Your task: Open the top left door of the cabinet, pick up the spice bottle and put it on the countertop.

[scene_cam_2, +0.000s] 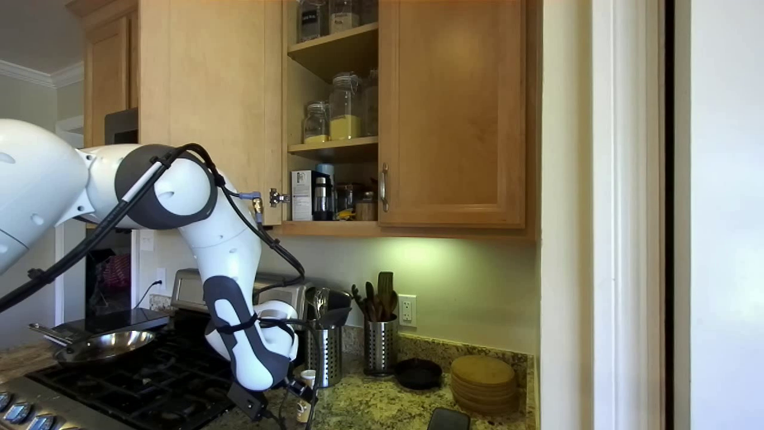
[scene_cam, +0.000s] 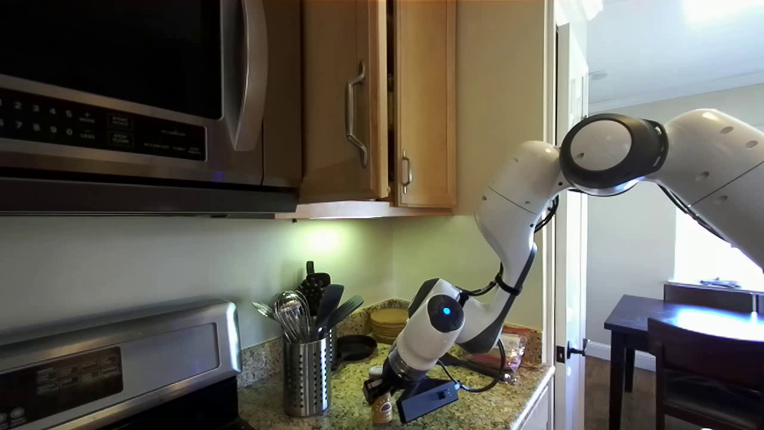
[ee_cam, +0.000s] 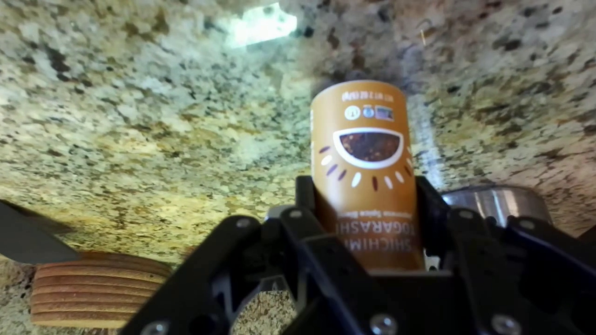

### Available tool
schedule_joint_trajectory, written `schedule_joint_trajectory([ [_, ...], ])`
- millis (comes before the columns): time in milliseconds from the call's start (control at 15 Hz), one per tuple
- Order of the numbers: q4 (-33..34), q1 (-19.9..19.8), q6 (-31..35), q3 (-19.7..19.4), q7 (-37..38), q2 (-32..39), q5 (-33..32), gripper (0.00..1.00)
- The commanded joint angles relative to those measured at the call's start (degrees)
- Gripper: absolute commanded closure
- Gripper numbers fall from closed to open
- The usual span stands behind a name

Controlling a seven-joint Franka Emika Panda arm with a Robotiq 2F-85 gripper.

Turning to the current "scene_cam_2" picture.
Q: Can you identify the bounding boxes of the wooden cabinet body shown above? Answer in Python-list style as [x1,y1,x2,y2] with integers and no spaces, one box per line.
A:
[271,0,545,240]

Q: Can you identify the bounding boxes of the black plastic utensil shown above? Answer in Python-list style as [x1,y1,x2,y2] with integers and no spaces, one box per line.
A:
[322,289,353,330]

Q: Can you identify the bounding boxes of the white door frame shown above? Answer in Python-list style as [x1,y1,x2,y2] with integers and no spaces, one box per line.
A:
[588,0,669,430]

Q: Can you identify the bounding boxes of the wooden cutting board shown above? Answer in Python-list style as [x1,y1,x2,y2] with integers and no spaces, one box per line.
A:
[0,344,61,384]

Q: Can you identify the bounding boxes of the stainless steel microwave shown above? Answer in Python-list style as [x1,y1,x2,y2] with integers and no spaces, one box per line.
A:
[103,108,142,147]

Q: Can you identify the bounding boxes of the small brown bottle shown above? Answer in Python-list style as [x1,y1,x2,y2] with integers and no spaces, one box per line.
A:
[351,184,380,225]

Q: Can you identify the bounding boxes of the dark wooden spatula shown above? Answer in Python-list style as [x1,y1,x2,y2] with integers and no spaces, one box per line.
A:
[372,270,400,323]

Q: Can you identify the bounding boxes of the steel frying pan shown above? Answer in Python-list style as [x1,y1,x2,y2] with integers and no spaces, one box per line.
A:
[28,320,157,367]

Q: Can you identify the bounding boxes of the perforated steel utensil holder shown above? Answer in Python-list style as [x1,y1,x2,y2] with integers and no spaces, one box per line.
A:
[305,323,345,391]
[363,314,400,378]

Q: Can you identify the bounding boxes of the stainless steel stove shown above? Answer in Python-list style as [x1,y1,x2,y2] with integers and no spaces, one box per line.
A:
[0,267,322,430]

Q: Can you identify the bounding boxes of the white door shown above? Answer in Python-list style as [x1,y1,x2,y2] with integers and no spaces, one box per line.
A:
[684,0,764,430]

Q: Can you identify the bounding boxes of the glass jar dark lid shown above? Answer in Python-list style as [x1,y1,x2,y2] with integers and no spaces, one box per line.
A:
[294,0,324,42]

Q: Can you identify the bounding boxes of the glass jar light contents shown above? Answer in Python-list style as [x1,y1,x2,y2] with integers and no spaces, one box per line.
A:
[328,0,360,36]

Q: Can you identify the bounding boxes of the small glass jar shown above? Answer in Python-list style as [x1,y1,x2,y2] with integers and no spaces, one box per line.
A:
[300,97,331,147]

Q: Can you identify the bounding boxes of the white box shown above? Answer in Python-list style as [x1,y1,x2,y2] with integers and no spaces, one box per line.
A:
[287,166,318,225]

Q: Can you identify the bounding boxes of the black thermos bottle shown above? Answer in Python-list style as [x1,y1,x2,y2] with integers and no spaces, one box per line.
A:
[311,169,335,225]

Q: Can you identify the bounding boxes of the small black dish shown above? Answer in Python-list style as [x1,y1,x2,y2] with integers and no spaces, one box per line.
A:
[391,356,446,391]

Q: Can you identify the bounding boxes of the glass jar yellow contents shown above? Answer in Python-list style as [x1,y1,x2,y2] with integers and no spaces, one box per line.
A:
[328,72,365,146]

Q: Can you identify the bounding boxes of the dark kitchen utensil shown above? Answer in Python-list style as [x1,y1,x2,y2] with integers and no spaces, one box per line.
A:
[349,280,380,323]

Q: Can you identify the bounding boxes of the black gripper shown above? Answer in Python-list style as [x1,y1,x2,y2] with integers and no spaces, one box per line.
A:
[265,378,322,428]

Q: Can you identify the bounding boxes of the metal ladle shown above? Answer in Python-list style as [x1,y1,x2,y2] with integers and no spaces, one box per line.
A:
[305,284,335,330]

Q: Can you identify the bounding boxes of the white wall outlet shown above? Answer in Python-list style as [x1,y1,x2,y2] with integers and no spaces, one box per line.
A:
[393,292,421,332]
[147,267,170,302]

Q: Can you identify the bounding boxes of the wooden cabinet door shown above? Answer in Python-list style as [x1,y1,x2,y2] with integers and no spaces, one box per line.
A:
[137,0,288,230]
[375,0,530,233]

